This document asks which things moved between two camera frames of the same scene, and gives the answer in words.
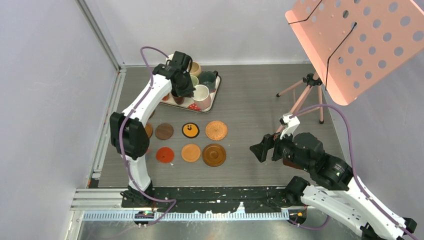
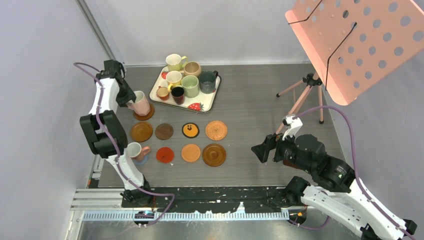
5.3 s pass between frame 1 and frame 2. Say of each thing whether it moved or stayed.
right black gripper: stayed
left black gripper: moved
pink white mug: moved
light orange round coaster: stayed
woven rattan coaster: stayed
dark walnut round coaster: stayed
